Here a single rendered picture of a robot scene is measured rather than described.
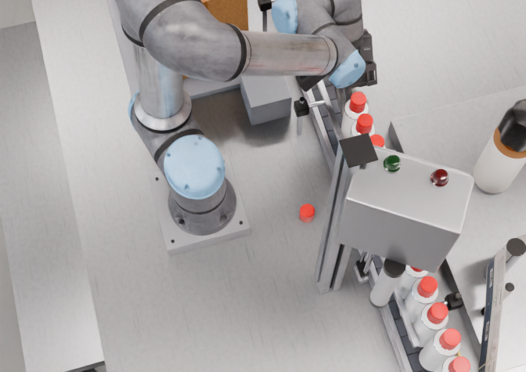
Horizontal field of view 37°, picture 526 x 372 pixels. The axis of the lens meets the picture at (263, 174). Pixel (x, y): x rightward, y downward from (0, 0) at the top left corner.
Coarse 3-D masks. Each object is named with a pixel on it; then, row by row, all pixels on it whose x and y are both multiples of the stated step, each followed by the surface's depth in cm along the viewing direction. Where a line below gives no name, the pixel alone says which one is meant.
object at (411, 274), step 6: (408, 270) 153; (414, 270) 153; (420, 270) 152; (402, 276) 157; (408, 276) 154; (414, 276) 153; (420, 276) 153; (402, 282) 159; (408, 282) 157; (402, 288) 162; (408, 288) 160; (402, 294) 165
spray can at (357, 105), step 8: (352, 96) 164; (360, 96) 164; (352, 104) 164; (360, 104) 164; (344, 112) 168; (352, 112) 167; (360, 112) 166; (368, 112) 168; (344, 120) 171; (352, 120) 168; (344, 128) 173; (344, 136) 176
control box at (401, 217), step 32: (416, 160) 116; (352, 192) 113; (384, 192) 113; (416, 192) 113; (448, 192) 113; (352, 224) 120; (384, 224) 116; (416, 224) 112; (448, 224) 111; (384, 256) 128; (416, 256) 123
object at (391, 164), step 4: (388, 156) 113; (392, 156) 113; (396, 156) 113; (384, 160) 115; (388, 160) 113; (392, 160) 113; (396, 160) 113; (400, 160) 113; (384, 164) 114; (388, 164) 113; (392, 164) 113; (396, 164) 113; (400, 164) 114; (384, 168) 114; (388, 168) 114; (392, 168) 113; (396, 168) 113; (388, 172) 114; (392, 172) 114; (396, 172) 114
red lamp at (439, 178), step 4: (440, 168) 112; (436, 172) 112; (440, 172) 112; (444, 172) 112; (432, 176) 113; (436, 176) 112; (440, 176) 112; (444, 176) 112; (448, 176) 112; (432, 180) 113; (436, 180) 112; (440, 180) 112; (444, 180) 112; (448, 180) 113; (432, 184) 113; (436, 184) 113; (440, 184) 113; (444, 184) 113
